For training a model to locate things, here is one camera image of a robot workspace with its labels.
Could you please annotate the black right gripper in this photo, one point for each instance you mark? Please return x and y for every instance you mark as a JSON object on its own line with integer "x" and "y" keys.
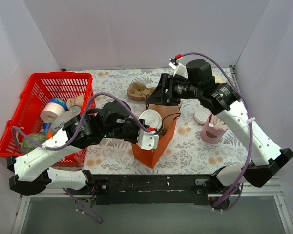
{"x": 166, "y": 88}

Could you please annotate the brown cardboard cup carrier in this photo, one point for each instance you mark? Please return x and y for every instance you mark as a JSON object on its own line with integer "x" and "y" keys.
{"x": 139, "y": 91}

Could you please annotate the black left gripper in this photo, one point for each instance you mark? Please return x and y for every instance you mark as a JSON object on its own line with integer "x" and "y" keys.
{"x": 133, "y": 129}

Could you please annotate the orange paper bag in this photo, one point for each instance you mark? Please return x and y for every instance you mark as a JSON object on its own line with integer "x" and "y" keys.
{"x": 169, "y": 116}

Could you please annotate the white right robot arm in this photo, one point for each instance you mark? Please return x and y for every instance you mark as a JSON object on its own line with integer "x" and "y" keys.
{"x": 265, "y": 158}

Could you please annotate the beige patterned cup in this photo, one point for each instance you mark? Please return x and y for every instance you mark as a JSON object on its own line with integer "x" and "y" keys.
{"x": 75, "y": 101}

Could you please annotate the black paper coffee cup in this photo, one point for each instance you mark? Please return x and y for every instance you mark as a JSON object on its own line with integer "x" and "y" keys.
{"x": 160, "y": 130}

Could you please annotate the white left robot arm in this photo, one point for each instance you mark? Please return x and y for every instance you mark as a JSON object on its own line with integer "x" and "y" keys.
{"x": 33, "y": 172}

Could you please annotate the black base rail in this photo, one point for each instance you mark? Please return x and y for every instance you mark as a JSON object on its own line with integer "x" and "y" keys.
{"x": 151, "y": 189}

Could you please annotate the wrapped toilet paper roll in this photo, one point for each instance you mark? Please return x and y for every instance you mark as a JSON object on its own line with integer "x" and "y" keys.
{"x": 219, "y": 79}

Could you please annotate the white cup lid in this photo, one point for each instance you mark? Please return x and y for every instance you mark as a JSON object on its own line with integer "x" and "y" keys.
{"x": 151, "y": 117}

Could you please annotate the white tape roll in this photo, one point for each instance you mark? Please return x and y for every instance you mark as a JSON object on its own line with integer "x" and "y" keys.
{"x": 50, "y": 112}

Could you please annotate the floral table mat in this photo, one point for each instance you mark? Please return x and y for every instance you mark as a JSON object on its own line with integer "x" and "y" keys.
{"x": 187, "y": 153}

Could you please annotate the crumpled grey paper bag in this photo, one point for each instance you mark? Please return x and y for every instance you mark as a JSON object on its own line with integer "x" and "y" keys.
{"x": 61, "y": 120}

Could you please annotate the pink straw holder cup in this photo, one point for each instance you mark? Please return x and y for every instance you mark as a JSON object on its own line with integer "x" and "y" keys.
{"x": 211, "y": 135}

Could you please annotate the stack of white lids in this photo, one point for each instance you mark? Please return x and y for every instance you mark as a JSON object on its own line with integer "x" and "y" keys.
{"x": 201, "y": 116}

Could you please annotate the red plastic basket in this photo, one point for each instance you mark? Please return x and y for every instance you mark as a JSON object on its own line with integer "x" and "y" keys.
{"x": 44, "y": 98}

